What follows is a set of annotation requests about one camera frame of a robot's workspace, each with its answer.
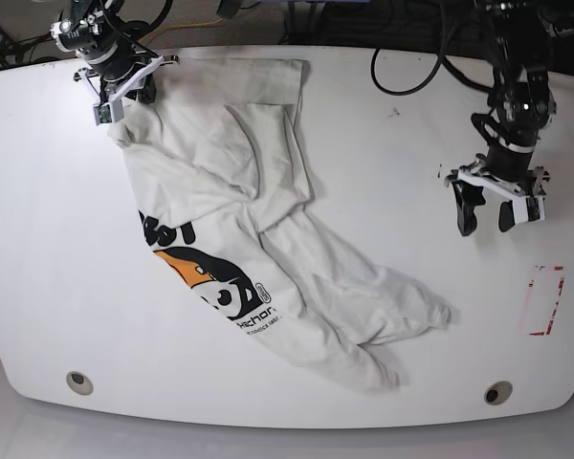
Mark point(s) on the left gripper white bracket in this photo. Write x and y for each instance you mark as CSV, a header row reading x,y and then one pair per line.
x,y
504,170

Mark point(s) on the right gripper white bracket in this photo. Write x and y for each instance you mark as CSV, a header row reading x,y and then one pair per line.
x,y
124,75

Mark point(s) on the white printed T-shirt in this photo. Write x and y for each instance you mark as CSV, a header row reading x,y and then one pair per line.
x,y
221,187

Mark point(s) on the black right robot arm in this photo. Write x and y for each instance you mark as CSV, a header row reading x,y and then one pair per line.
x,y
113,51

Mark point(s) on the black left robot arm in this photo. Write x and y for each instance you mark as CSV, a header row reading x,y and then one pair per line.
x,y
520,106

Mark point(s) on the red tape rectangle marking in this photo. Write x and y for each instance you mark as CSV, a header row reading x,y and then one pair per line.
x,y
542,300

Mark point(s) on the black tripod stand left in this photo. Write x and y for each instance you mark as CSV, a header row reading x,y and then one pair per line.
x,y
25,32

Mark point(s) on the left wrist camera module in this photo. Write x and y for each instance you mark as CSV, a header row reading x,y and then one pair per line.
x,y
529,209

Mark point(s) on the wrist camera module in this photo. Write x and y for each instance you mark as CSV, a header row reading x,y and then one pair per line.
x,y
108,112
529,209

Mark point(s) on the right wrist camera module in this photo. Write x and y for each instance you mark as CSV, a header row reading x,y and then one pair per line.
x,y
108,112

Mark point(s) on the right table cable grommet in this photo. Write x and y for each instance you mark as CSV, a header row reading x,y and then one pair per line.
x,y
498,393

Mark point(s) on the table cable grommet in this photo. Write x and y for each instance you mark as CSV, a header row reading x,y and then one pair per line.
x,y
498,393
79,383

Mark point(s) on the left table cable grommet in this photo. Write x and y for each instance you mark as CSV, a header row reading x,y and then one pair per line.
x,y
79,383

